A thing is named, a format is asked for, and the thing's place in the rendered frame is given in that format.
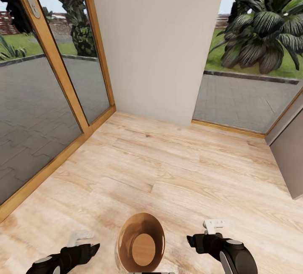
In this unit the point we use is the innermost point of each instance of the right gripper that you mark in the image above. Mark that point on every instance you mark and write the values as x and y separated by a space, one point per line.
203 242

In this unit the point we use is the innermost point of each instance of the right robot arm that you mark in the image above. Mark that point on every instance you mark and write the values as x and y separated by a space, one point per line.
233 255

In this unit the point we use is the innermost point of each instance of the trash can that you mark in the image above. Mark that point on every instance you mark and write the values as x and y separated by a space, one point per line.
141 243

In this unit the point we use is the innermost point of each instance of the fixed window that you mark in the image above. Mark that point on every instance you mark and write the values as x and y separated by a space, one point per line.
254 69

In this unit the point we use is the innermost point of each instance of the door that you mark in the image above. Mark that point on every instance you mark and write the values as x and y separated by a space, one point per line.
55 90

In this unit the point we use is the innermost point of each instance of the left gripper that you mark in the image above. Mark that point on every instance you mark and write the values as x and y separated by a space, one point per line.
80 254

